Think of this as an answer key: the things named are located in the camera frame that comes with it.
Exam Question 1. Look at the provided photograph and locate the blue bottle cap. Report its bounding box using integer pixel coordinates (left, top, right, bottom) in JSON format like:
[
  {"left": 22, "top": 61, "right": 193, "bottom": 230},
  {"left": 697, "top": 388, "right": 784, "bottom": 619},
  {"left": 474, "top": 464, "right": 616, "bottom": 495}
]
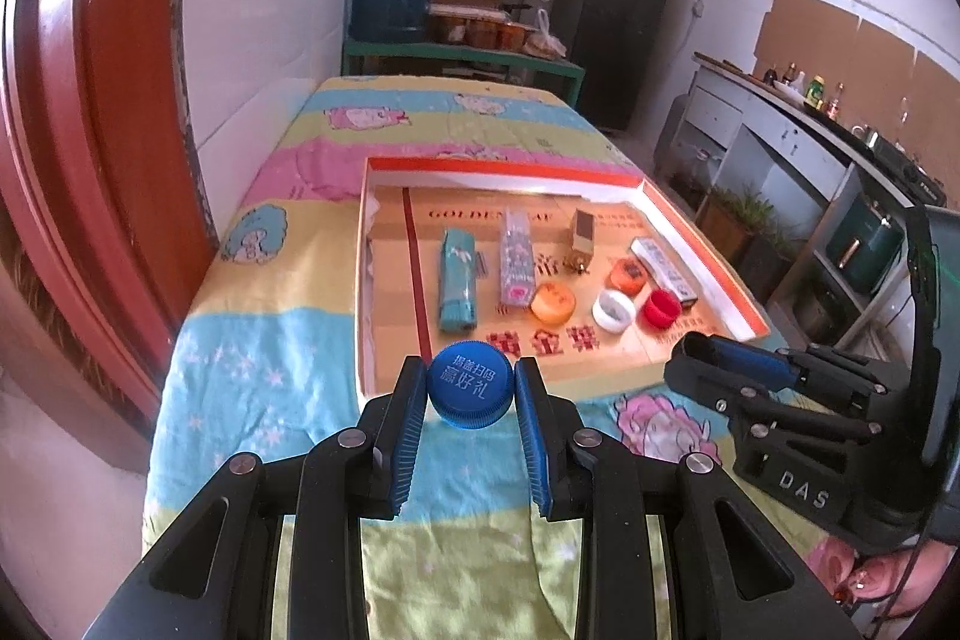
[{"left": 426, "top": 338, "right": 518, "bottom": 429}]

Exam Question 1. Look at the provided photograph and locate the brown cardboard wall covering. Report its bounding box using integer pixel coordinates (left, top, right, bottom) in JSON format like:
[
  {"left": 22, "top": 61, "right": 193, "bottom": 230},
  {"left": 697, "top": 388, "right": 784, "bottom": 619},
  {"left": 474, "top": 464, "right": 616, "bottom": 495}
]
[{"left": 754, "top": 0, "right": 960, "bottom": 184}]

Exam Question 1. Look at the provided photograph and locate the colourful printed blanket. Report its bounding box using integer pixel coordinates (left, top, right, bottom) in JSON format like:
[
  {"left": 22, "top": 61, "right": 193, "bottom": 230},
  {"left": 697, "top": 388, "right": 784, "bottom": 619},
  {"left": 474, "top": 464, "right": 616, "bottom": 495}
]
[{"left": 142, "top": 74, "right": 863, "bottom": 640}]

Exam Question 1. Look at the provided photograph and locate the clear plastic box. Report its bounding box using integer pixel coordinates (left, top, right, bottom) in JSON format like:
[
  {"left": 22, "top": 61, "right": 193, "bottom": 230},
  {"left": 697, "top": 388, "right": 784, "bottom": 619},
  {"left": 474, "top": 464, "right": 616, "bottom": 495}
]
[{"left": 499, "top": 206, "right": 537, "bottom": 307}]

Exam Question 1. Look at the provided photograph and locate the red wooden door frame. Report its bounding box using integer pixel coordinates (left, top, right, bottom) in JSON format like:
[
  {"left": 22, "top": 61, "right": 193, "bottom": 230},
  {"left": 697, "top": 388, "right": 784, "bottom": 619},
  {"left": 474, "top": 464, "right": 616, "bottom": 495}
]
[{"left": 0, "top": 0, "right": 218, "bottom": 476}]

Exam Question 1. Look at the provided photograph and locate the plant in dark planter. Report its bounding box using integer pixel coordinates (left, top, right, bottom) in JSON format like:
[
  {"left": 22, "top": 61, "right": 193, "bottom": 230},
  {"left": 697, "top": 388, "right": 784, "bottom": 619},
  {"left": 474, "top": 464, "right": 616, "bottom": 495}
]
[{"left": 739, "top": 220, "right": 803, "bottom": 304}]

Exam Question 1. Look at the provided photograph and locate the printed brown cardboard sheet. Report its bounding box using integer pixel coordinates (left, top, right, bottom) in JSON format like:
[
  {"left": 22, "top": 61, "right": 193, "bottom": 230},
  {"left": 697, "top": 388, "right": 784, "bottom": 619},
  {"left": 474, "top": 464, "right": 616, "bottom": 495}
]
[{"left": 367, "top": 182, "right": 740, "bottom": 386}]

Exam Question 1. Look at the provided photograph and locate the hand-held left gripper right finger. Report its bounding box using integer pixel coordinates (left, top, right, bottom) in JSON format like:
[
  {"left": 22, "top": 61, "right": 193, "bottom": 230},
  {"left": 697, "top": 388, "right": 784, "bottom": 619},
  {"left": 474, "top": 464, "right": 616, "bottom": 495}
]
[{"left": 514, "top": 359, "right": 863, "bottom": 640}]

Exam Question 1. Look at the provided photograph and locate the teal air fryer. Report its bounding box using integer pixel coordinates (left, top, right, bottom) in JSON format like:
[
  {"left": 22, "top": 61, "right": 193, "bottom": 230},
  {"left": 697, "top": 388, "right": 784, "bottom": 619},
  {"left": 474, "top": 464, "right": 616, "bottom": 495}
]
[{"left": 825, "top": 194, "right": 905, "bottom": 295}]

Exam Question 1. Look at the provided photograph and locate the white cartoon-print box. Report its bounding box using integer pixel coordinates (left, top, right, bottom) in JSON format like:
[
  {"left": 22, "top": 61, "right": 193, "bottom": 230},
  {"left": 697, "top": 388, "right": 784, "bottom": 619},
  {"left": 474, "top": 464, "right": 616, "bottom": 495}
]
[{"left": 628, "top": 236, "right": 702, "bottom": 305}]

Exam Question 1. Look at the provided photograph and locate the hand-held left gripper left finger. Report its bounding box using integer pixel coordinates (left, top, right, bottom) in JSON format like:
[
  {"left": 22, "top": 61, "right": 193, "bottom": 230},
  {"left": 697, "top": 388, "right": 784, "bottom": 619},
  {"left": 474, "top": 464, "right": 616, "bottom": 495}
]
[{"left": 97, "top": 355, "right": 430, "bottom": 640}]

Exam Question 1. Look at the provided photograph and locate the black gas stove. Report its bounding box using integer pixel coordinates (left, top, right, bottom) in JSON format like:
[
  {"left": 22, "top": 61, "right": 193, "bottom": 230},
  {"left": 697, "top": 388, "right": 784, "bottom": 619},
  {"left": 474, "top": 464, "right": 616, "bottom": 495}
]
[{"left": 874, "top": 136, "right": 946, "bottom": 206}]

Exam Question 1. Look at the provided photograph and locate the plant in yellow planter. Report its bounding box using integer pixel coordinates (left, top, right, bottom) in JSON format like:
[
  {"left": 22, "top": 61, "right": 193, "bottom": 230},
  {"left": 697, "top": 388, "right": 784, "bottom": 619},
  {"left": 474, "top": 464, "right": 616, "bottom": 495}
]
[{"left": 697, "top": 186, "right": 773, "bottom": 262}]

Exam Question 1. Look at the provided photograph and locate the green metal table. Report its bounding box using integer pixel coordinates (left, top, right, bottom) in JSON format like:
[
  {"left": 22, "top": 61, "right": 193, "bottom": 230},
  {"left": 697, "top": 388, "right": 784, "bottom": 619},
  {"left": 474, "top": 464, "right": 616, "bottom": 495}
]
[{"left": 341, "top": 38, "right": 586, "bottom": 109}]

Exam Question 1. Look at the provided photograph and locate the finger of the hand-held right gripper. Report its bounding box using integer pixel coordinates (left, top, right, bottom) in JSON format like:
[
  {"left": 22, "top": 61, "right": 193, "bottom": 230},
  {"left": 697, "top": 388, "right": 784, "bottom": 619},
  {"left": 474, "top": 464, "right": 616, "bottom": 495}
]
[
  {"left": 679, "top": 334, "right": 890, "bottom": 420},
  {"left": 664, "top": 347, "right": 882, "bottom": 450}
]

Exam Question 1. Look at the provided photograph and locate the plastic bag of food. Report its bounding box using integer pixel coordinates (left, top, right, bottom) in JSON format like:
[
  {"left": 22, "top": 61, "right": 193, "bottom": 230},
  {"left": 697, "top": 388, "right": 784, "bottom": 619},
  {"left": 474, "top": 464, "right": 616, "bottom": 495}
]
[{"left": 525, "top": 8, "right": 567, "bottom": 58}]

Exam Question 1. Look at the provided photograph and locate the shallow cream cardboard tray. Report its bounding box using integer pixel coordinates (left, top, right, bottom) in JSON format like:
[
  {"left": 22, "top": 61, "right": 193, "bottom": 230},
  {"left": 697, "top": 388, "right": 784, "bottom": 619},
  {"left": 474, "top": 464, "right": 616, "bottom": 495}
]
[{"left": 352, "top": 155, "right": 772, "bottom": 408}]

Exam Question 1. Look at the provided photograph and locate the steel cooking pot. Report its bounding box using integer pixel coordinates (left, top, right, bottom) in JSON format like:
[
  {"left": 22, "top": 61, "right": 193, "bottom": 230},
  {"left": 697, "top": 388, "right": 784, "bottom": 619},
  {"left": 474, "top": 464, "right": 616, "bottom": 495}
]
[{"left": 791, "top": 287, "right": 833, "bottom": 330}]

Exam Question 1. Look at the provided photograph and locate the kitchen counter with cabinets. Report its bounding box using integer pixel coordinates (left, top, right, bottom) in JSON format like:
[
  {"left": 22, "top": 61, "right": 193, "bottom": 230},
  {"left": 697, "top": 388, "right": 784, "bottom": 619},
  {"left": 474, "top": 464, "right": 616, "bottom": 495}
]
[{"left": 652, "top": 51, "right": 950, "bottom": 348}]

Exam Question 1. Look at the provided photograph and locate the orange cap with black label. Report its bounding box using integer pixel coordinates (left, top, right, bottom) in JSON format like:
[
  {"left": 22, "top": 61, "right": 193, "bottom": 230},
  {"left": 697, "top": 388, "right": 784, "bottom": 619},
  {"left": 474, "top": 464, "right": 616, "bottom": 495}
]
[{"left": 609, "top": 260, "right": 647, "bottom": 296}]

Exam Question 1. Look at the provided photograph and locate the red bottle cap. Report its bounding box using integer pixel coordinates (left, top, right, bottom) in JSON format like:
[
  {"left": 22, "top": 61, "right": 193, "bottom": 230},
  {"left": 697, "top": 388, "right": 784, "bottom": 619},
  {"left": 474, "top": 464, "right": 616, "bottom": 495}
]
[{"left": 641, "top": 287, "right": 682, "bottom": 328}]

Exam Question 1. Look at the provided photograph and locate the small gold rectangular box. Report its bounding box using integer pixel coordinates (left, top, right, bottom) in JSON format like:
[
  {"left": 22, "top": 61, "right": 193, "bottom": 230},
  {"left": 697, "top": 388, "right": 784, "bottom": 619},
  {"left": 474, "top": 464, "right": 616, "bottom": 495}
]
[{"left": 566, "top": 209, "right": 595, "bottom": 274}]

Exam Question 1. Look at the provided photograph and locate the teal packet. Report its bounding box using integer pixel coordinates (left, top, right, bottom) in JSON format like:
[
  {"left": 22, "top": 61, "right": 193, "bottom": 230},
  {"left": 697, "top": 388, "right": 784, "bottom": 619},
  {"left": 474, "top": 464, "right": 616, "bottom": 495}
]
[{"left": 436, "top": 227, "right": 481, "bottom": 333}]

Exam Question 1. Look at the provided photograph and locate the white bottle cap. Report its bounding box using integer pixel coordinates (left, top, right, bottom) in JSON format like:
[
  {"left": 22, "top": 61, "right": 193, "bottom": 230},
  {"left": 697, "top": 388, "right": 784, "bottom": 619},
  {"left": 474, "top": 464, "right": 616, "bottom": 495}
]
[{"left": 591, "top": 289, "right": 637, "bottom": 335}]

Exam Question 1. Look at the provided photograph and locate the dark grey refrigerator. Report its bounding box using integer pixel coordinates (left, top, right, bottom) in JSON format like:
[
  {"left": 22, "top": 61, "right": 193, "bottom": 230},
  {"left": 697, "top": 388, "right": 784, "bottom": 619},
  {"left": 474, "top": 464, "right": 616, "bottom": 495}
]
[{"left": 551, "top": 0, "right": 680, "bottom": 131}]

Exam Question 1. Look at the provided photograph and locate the black cable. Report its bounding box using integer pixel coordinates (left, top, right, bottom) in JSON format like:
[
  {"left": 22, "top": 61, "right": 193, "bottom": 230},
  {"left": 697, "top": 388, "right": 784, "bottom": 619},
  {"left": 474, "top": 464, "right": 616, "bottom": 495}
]
[{"left": 889, "top": 527, "right": 960, "bottom": 622}]

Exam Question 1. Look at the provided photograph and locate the plain orange bottle cap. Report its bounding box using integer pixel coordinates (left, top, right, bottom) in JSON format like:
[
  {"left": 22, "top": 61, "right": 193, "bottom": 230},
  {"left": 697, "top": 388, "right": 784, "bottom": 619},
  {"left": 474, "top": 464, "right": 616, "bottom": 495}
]
[{"left": 529, "top": 282, "right": 577, "bottom": 322}]

